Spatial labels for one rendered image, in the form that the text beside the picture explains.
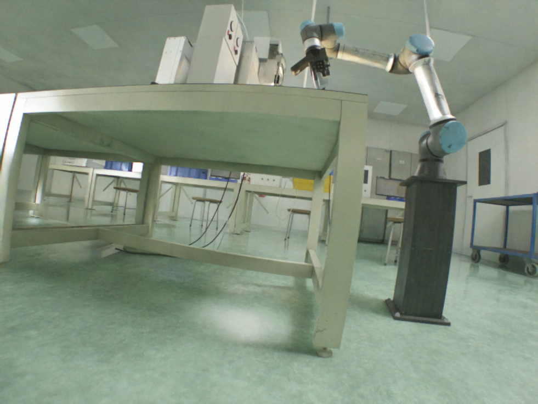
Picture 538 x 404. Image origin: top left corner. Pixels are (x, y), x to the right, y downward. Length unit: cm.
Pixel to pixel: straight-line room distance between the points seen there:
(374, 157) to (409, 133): 135
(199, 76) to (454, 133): 101
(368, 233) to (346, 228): 455
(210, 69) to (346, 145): 60
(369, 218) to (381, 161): 120
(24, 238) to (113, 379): 94
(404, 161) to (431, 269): 456
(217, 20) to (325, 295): 108
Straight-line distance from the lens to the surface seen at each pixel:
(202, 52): 108
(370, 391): 69
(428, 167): 120
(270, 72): 149
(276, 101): 73
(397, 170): 550
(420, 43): 125
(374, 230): 525
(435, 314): 122
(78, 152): 283
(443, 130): 110
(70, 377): 67
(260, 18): 362
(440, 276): 119
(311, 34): 119
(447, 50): 412
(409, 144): 626
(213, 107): 77
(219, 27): 114
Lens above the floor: 39
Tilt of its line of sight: 4 degrees up
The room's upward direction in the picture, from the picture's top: 7 degrees clockwise
